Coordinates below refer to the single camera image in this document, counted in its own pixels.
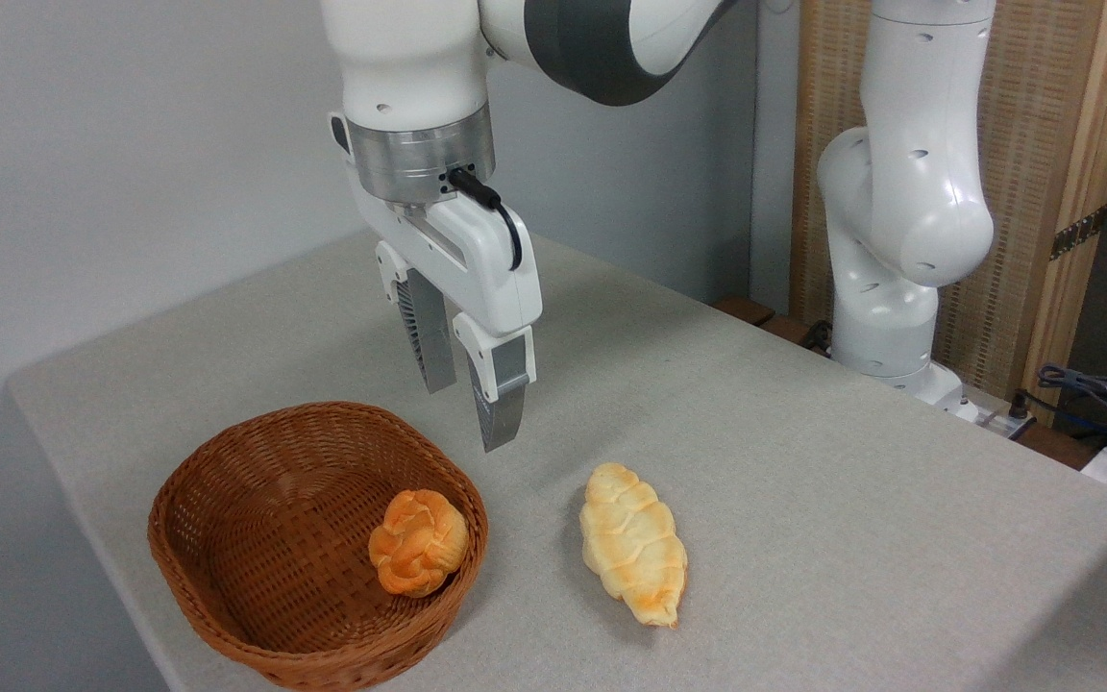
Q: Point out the wooden folding screen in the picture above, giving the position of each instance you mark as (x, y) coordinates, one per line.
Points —
(1034, 144)

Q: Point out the round orange bread roll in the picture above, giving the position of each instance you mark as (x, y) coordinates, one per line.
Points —
(419, 543)

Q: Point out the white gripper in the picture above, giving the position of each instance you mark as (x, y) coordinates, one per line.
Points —
(486, 269)

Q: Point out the robot base connector block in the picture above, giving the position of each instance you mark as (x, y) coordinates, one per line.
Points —
(1005, 415)

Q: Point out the brown wicker basket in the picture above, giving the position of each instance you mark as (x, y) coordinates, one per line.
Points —
(256, 538)

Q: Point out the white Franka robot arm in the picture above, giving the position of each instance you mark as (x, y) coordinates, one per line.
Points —
(899, 192)

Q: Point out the long pale braided bread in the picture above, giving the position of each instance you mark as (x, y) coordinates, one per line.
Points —
(632, 548)

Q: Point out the metal screen hinge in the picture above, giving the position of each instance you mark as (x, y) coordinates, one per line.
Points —
(1077, 234)

